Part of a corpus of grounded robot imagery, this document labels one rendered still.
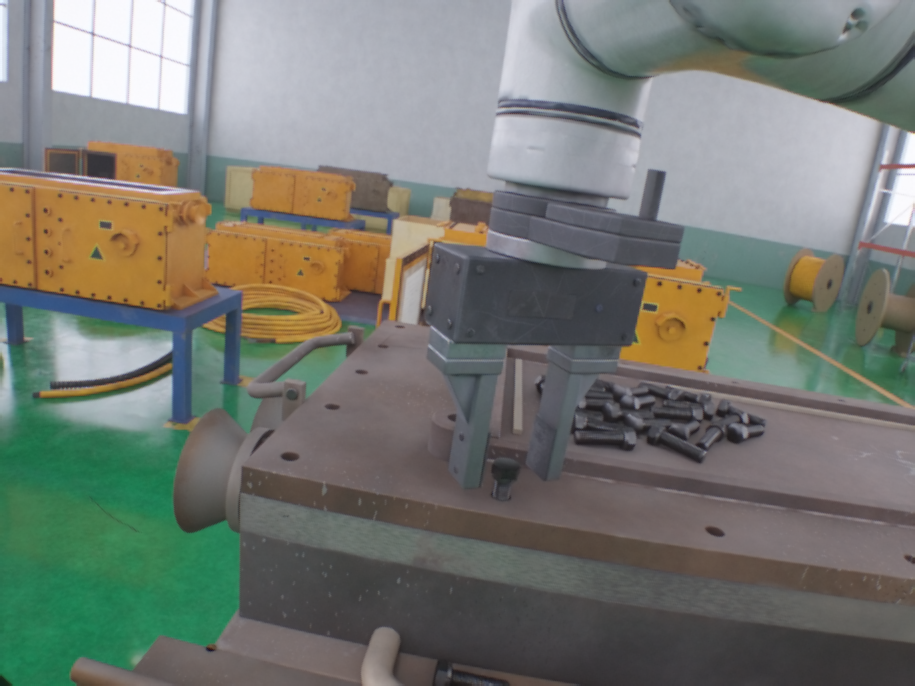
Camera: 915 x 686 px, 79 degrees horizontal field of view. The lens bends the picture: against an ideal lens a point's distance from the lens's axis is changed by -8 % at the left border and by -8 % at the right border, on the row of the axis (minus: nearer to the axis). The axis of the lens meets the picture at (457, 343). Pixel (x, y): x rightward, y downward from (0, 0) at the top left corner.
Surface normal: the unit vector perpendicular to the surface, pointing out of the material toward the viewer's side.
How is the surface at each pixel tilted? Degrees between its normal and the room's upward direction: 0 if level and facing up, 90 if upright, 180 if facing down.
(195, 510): 99
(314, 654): 0
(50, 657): 0
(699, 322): 90
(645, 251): 90
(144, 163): 90
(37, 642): 0
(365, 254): 90
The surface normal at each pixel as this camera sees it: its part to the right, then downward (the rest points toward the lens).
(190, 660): 0.14, -0.95
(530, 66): -0.67, 0.14
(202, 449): 0.55, -0.37
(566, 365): -0.90, -0.01
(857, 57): 0.06, 0.93
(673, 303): -0.09, 0.26
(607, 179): 0.44, 0.30
